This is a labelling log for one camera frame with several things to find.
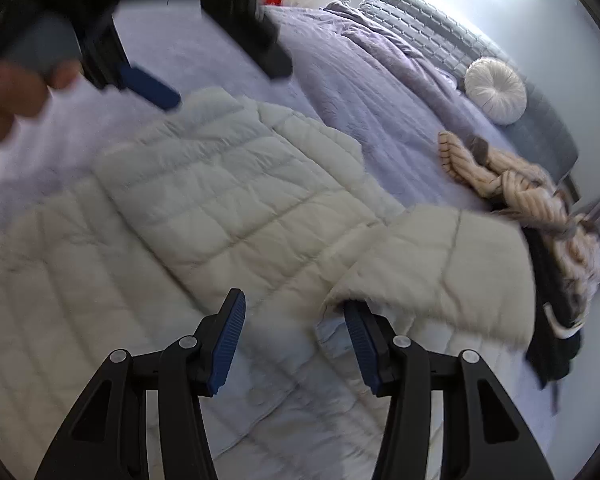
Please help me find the cream quilted down jacket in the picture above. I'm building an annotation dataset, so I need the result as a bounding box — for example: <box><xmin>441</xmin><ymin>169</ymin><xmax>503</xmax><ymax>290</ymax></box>
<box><xmin>0</xmin><ymin>89</ymin><xmax>533</xmax><ymax>479</ymax></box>

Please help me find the person left hand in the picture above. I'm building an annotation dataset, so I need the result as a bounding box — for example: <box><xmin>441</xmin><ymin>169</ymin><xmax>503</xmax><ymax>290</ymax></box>
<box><xmin>0</xmin><ymin>60</ymin><xmax>82</xmax><ymax>144</ymax></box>

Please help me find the black garment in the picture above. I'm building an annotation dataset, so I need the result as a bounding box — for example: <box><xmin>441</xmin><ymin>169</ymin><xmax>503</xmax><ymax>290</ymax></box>
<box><xmin>522</xmin><ymin>228</ymin><xmax>582</xmax><ymax>389</ymax></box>

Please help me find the lavender bed blanket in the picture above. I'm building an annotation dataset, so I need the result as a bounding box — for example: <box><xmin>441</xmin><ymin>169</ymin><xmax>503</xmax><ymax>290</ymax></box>
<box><xmin>0</xmin><ymin>0</ymin><xmax>581</xmax><ymax>480</ymax></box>

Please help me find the striped beige garment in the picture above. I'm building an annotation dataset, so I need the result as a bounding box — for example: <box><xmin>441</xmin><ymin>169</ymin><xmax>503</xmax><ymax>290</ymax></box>
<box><xmin>438</xmin><ymin>131</ymin><xmax>600</xmax><ymax>316</ymax></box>

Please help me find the grey quilted headboard pillow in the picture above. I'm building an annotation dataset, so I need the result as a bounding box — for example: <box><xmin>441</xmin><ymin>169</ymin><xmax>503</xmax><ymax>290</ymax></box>
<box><xmin>358</xmin><ymin>0</ymin><xmax>579</xmax><ymax>182</ymax></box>

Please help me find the round white cushion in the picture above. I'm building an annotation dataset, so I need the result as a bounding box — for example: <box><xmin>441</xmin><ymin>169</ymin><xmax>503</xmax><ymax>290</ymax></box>
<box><xmin>464</xmin><ymin>58</ymin><xmax>528</xmax><ymax>126</ymax></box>

